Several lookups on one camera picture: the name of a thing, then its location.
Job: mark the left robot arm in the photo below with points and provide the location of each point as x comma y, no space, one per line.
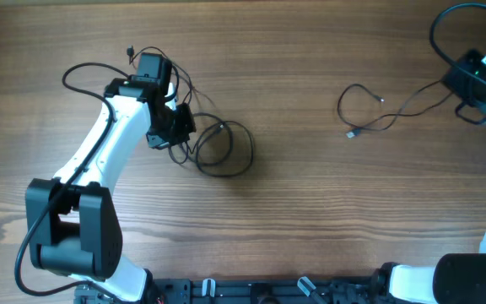
74,237

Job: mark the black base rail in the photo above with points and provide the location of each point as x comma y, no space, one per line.
349,290

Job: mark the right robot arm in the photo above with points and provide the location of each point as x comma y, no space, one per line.
456,277

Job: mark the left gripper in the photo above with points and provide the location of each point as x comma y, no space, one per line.
186,127

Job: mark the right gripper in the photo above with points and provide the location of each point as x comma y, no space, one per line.
452,80

